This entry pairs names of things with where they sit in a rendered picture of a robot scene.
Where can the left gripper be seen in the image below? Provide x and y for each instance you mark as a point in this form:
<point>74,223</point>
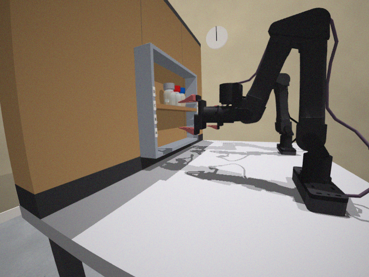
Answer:
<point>205,114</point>

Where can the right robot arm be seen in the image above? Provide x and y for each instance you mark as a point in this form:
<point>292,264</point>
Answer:
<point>283,125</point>

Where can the grey rectangular rack frame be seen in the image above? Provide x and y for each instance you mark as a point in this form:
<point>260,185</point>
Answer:
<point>144,56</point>

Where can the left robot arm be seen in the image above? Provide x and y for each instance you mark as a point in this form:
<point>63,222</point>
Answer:
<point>312,29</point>

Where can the white bottle with red cap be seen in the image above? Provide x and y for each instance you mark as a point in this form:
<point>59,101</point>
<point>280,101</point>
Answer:
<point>177,95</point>

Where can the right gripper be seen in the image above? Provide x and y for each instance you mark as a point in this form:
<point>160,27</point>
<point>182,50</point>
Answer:
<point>216,126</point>

